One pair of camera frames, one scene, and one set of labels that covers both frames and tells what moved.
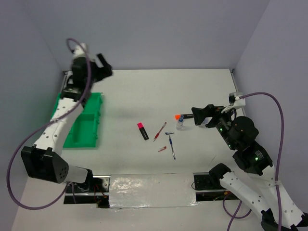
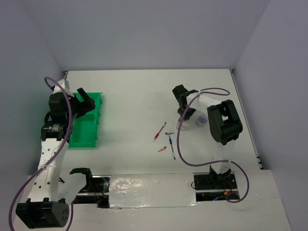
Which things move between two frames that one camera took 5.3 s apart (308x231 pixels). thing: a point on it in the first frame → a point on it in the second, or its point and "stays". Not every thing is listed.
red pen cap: x=163 y=148 stays
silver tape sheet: x=138 y=190 stays
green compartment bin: x=84 y=131 stays
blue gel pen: x=171 y=143 stays
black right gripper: x=210 y=109 → x=187 y=116
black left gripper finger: x=105 y=64 → x=85 y=97
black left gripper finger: x=107 y=71 → x=89 y=104
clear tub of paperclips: x=205 y=121 stays
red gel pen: x=158 y=134 stays
